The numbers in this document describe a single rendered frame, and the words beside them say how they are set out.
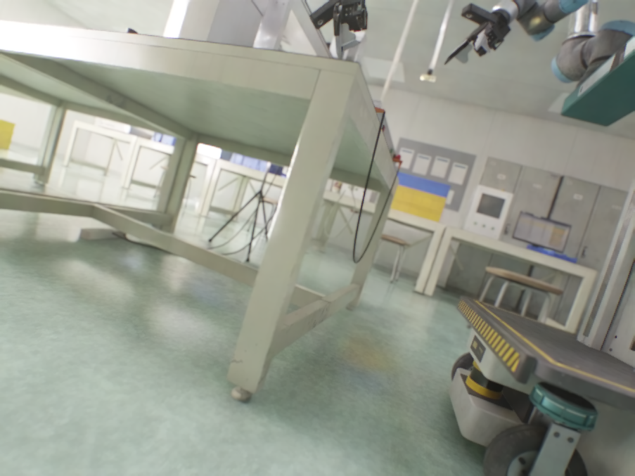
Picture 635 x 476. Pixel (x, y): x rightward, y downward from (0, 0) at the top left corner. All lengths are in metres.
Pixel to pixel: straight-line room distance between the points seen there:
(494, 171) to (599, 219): 1.42
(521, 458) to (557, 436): 0.08
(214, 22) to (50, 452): 1.08
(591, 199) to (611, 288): 4.32
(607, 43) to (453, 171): 4.28
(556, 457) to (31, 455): 0.84
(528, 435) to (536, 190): 4.62
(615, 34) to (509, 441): 1.20
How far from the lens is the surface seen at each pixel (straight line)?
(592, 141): 6.12
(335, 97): 0.72
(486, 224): 3.86
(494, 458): 0.80
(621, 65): 1.15
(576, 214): 5.37
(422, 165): 5.57
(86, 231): 1.89
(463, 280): 5.03
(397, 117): 5.84
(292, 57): 0.80
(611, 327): 1.19
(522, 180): 5.24
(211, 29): 1.17
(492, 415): 0.91
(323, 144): 0.70
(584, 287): 3.88
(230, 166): 4.35
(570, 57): 1.53
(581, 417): 0.78
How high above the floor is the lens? 0.43
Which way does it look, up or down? 4 degrees down
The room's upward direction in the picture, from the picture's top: 18 degrees clockwise
